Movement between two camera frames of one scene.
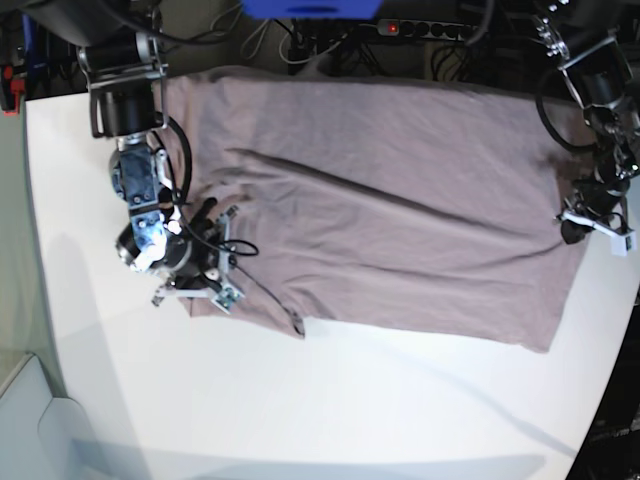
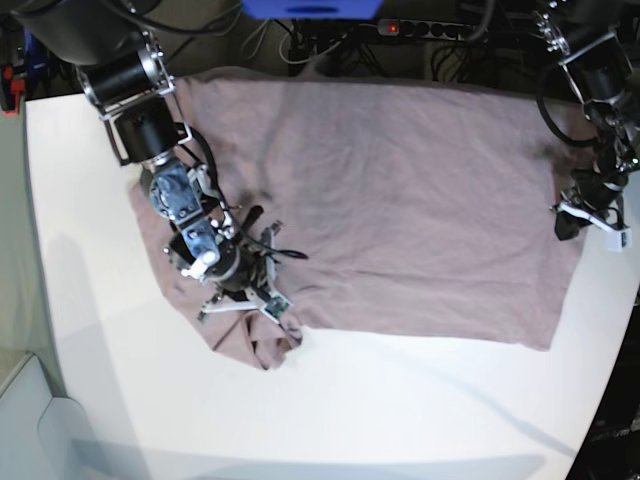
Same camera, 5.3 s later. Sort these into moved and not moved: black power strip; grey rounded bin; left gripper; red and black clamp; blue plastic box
Moved: left gripper
Not moved: red and black clamp; grey rounded bin; blue plastic box; black power strip
